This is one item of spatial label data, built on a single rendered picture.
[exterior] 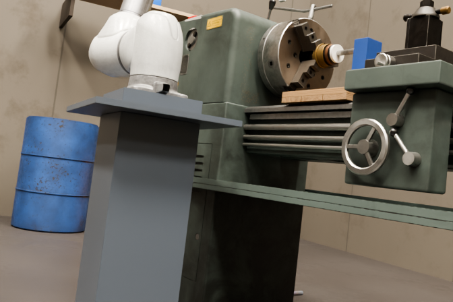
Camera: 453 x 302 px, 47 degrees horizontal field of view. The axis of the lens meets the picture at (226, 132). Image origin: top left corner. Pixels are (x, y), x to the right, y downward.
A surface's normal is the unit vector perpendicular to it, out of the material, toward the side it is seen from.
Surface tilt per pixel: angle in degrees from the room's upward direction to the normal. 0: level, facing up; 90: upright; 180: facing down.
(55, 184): 90
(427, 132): 90
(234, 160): 90
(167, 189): 90
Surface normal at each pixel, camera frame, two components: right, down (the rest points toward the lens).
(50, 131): 0.00, -0.08
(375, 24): -0.89, -0.14
